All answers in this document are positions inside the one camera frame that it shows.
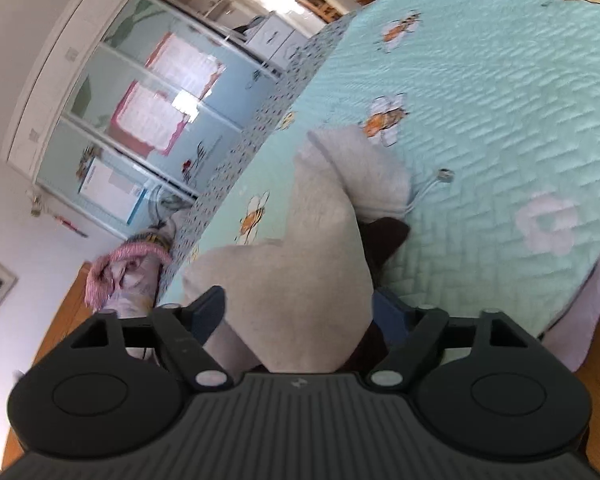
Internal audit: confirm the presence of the pink crumpled garment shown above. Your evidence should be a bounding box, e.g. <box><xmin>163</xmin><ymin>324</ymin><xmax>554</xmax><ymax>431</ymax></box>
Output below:
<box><xmin>85</xmin><ymin>230</ymin><xmax>171</xmax><ymax>311</ymax></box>

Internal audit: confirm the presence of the floral rolled quilt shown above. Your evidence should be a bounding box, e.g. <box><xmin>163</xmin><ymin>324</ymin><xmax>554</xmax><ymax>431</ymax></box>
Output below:
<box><xmin>104</xmin><ymin>255</ymin><xmax>162</xmax><ymax>318</ymax></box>

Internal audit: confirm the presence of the blue sliding-door wardrobe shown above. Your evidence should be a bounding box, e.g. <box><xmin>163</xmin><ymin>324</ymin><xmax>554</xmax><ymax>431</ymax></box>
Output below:
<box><xmin>3</xmin><ymin>0</ymin><xmax>278</xmax><ymax>236</ymax></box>

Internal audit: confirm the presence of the white drawer cabinet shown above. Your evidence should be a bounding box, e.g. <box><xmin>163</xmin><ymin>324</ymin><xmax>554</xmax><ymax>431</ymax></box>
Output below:
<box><xmin>246</xmin><ymin>13</ymin><xmax>308</xmax><ymax>70</ymax></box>

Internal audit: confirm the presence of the teal bee-pattern bedspread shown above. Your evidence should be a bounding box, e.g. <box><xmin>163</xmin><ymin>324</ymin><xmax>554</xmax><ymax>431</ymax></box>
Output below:
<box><xmin>154</xmin><ymin>0</ymin><xmax>600</xmax><ymax>371</ymax></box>

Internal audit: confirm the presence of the grey and maroon sweatshirt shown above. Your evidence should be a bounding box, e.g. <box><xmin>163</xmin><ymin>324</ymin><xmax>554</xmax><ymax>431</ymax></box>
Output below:
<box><xmin>183</xmin><ymin>126</ymin><xmax>411</xmax><ymax>377</ymax></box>

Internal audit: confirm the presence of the wooden headboard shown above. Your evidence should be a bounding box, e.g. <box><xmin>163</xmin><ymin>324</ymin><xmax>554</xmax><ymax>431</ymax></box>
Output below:
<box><xmin>0</xmin><ymin>262</ymin><xmax>93</xmax><ymax>472</ymax></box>

